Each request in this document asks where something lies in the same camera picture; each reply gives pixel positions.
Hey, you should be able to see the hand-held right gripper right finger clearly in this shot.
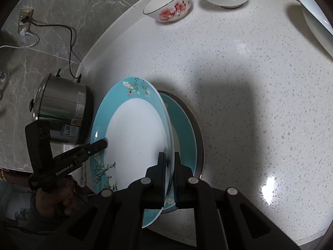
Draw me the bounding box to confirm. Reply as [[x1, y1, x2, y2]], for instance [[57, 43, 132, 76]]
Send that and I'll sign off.
[[173, 152, 299, 250]]

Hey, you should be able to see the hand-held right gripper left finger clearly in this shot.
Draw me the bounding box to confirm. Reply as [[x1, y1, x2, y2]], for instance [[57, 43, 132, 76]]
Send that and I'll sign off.
[[34, 152, 167, 250]]

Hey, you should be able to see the large teal floral plate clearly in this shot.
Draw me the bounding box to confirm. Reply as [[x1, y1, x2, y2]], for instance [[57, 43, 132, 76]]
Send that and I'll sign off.
[[89, 77, 175, 229]]

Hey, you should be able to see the black power cable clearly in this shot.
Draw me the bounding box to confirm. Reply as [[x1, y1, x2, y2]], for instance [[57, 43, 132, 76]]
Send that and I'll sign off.
[[22, 17, 83, 80]]

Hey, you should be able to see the beige wall socket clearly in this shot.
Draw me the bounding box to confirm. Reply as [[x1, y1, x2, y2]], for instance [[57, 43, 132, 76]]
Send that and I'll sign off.
[[17, 7, 34, 36]]

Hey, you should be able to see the person's left hand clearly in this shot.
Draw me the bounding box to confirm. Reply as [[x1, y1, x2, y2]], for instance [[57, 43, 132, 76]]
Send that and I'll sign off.
[[35, 176, 78, 218]]

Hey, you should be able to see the red floral bowl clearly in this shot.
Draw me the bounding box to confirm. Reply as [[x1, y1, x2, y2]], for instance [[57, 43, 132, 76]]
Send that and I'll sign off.
[[143, 0, 192, 23]]

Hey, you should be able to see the stainless rice cooker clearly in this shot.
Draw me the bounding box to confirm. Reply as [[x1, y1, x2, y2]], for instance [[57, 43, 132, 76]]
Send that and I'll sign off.
[[29, 73, 94, 146]]

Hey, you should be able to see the small teal floral plate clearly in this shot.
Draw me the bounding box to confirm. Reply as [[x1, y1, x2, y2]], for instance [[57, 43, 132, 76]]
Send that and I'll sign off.
[[159, 93, 197, 213]]

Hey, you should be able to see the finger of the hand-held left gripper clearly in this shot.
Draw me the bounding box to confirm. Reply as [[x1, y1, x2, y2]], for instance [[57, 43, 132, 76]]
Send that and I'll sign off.
[[85, 139, 109, 160]]

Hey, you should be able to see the large white bowl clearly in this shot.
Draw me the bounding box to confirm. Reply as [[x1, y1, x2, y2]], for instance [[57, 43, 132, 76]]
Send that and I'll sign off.
[[296, 0, 333, 58]]

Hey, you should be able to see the white power cable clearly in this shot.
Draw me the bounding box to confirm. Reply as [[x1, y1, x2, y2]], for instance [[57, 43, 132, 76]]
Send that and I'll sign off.
[[0, 30, 40, 50]]

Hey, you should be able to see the grey rimmed white plate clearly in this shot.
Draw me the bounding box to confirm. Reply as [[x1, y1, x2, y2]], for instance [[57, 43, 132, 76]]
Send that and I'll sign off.
[[158, 90, 205, 213]]

